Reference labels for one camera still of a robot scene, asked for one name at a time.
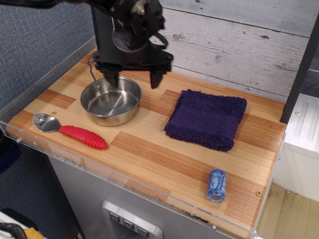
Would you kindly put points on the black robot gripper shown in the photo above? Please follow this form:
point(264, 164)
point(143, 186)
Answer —
point(111, 61)

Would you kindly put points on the dark blue towel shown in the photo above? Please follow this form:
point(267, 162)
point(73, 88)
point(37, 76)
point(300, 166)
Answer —
point(208, 120)

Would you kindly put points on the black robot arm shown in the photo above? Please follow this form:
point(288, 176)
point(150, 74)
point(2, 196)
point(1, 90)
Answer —
point(128, 38)

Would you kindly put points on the stainless steel small pan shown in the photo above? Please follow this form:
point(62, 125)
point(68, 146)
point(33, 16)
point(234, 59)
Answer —
point(107, 105)

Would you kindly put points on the blue gum bottle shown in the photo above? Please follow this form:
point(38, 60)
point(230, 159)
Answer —
point(216, 186)

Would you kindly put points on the stainless steel toy fridge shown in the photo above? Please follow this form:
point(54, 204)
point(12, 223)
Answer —
point(110, 205)

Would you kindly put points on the white side cabinet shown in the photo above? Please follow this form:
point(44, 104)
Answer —
point(297, 167)

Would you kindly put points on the yellow black object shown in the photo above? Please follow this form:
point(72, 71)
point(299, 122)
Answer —
point(17, 232)

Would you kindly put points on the black left shelf post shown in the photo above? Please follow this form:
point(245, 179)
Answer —
point(103, 28)

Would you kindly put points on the black shelf post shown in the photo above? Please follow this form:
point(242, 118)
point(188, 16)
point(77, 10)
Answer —
point(103, 28)
point(301, 73)

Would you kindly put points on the red handled metal spoon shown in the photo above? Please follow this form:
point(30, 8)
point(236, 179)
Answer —
point(47, 123)

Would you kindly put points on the black right shelf post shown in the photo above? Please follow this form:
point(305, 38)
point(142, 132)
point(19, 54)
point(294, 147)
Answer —
point(301, 73)

